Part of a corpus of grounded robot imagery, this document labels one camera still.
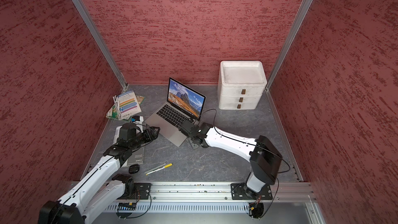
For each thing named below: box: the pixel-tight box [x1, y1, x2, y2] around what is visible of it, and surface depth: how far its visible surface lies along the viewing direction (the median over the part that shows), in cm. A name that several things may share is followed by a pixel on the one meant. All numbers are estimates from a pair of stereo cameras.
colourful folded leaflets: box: [105, 90, 145, 121], surface depth 108 cm
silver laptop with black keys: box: [144, 77, 207, 147], surface depth 102 cm
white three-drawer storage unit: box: [217, 60, 268, 110], surface depth 98 cm
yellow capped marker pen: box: [145, 162, 174, 176], surface depth 81 cm
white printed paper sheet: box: [112, 126, 123, 146], surface depth 94 cm
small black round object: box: [128, 163, 140, 174], surface depth 81 cm
